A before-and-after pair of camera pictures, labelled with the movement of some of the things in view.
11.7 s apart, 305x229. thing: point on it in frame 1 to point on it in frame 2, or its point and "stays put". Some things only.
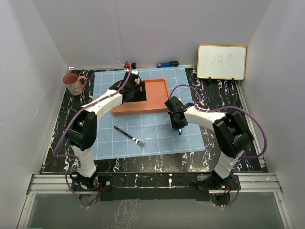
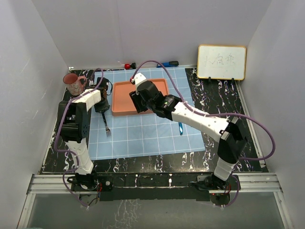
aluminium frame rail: x=249 y=184 stays put
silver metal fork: x=137 y=141 to x=107 y=129
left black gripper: x=140 y=96 to x=104 y=108
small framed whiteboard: x=221 y=62 stays put
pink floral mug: x=75 y=84 stays put
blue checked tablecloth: x=138 y=135 stays put
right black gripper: x=176 y=126 to x=136 y=99
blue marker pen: x=167 y=64 stays put
